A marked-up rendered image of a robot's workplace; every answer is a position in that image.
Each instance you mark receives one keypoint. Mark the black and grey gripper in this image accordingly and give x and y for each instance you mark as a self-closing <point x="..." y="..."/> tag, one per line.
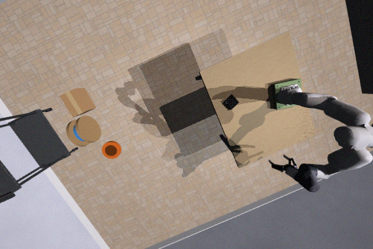
<point x="283" y="167"/>

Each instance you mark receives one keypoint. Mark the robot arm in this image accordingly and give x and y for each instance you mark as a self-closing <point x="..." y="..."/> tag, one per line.
<point x="354" y="138"/>

